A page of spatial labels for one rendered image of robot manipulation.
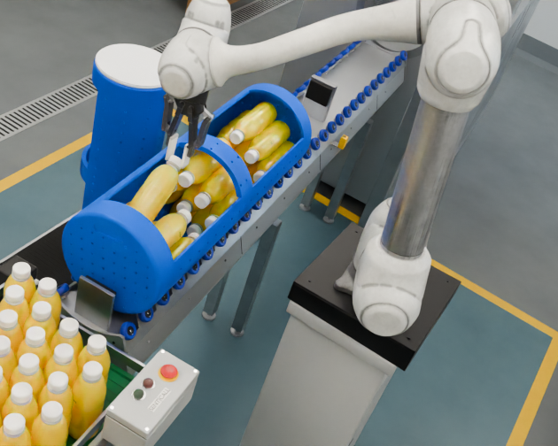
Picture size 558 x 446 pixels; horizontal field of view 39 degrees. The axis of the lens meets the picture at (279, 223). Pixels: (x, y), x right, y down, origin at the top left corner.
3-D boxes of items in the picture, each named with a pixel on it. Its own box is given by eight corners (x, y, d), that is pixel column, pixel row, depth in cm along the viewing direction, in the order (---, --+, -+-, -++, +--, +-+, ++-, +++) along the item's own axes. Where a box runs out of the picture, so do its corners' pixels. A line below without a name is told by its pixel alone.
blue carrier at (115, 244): (305, 176, 258) (319, 98, 242) (157, 332, 192) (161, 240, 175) (229, 148, 267) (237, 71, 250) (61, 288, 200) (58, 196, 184)
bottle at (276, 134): (278, 144, 250) (251, 169, 236) (266, 125, 249) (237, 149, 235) (294, 135, 246) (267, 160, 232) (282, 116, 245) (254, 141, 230)
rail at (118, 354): (143, 372, 184) (145, 365, 183) (142, 375, 184) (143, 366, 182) (8, 290, 193) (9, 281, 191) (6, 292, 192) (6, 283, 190)
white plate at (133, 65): (170, 48, 286) (170, 50, 287) (92, 39, 277) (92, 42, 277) (182, 89, 266) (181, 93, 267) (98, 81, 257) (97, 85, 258)
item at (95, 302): (112, 326, 196) (119, 291, 188) (106, 332, 194) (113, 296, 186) (80, 306, 198) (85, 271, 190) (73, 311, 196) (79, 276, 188)
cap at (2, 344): (-14, 351, 161) (-14, 345, 160) (-4, 339, 164) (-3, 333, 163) (3, 359, 161) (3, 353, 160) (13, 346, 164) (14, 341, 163)
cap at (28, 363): (41, 372, 161) (41, 366, 160) (21, 376, 159) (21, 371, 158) (35, 357, 163) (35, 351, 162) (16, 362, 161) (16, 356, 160)
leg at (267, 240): (245, 331, 333) (284, 220, 294) (239, 340, 328) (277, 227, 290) (234, 325, 334) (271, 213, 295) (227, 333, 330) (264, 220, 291)
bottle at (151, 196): (149, 237, 192) (189, 176, 198) (133, 221, 187) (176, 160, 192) (129, 229, 196) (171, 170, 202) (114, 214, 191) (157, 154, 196)
